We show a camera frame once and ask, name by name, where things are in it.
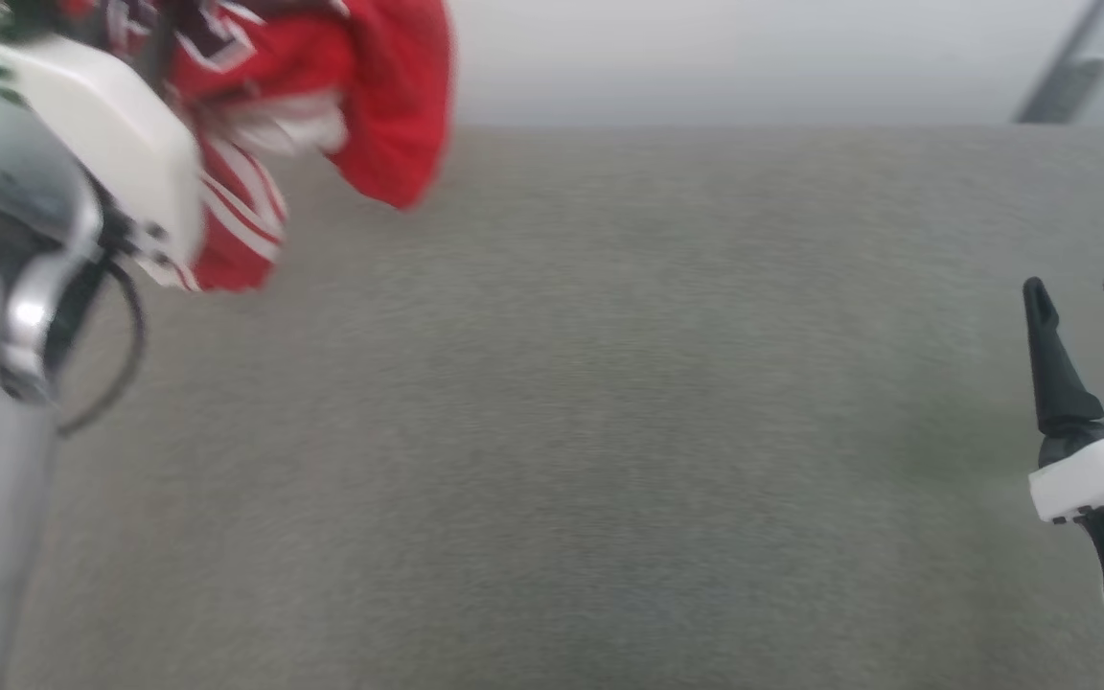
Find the grey fabric sofa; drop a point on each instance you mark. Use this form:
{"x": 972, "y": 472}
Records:
{"x": 609, "y": 412}

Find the grey metal pole with bracket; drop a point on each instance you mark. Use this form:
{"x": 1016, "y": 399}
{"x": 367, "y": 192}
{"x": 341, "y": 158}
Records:
{"x": 1065, "y": 86}

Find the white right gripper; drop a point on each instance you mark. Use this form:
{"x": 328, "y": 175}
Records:
{"x": 1098, "y": 470}

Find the red basketball jersey garment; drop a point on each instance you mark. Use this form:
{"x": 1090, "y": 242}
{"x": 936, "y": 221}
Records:
{"x": 389, "y": 115}

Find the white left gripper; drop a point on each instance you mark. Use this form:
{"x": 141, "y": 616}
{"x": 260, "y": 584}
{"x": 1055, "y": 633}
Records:
{"x": 121, "y": 134}

